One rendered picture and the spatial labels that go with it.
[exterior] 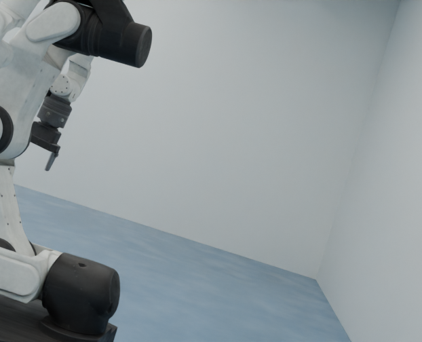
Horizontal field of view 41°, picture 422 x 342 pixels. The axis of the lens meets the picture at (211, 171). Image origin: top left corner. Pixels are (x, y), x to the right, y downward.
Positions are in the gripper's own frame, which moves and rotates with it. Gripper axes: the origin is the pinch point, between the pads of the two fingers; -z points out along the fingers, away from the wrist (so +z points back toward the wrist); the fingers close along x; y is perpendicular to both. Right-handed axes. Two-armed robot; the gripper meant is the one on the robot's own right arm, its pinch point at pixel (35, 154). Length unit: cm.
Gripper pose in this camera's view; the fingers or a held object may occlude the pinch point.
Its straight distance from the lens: 184.6
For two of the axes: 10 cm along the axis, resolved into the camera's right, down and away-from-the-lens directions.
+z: 4.3, -9.0, -0.3
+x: -9.0, -4.3, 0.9
